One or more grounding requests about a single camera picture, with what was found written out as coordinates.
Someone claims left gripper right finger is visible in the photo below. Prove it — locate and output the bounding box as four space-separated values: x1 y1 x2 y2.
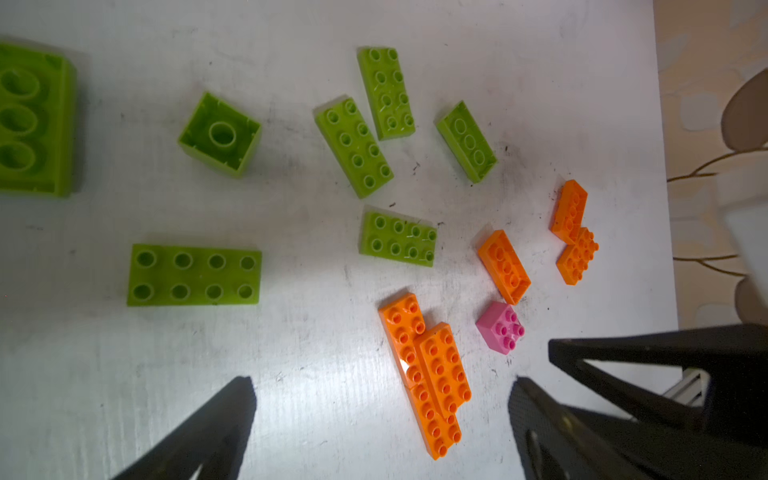
508 377 659 479

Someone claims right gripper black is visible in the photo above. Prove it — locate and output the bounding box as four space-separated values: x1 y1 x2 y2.
548 324 767 479

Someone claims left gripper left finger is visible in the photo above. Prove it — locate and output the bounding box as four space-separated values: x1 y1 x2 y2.
117 376 257 479

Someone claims orange brick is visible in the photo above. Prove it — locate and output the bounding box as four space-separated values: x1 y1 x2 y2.
556 227 600 285
378 292 426 389
415 322 472 424
478 230 531 305
550 180 588 245
408 383 462 460

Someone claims pink small square brick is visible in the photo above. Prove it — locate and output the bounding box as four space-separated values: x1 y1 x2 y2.
476 301 525 355

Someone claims green brick lower left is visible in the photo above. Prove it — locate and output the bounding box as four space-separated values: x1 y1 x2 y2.
127 244 262 307

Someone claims green brick lower centre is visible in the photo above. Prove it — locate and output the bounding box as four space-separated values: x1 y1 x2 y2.
359 211 438 267

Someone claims small green square brick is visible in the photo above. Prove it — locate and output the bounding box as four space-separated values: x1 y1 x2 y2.
178 92 262 178

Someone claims green brick upside down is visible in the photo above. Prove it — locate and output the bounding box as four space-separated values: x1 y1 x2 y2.
436 101 497 184

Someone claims green brick tilted centre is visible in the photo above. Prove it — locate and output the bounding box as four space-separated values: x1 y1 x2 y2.
315 98 394 199

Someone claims green brick far left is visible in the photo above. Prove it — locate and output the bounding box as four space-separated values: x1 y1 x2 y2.
1 42 77 198

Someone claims green brick upper centre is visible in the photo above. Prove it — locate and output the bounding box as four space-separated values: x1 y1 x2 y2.
357 46 416 140

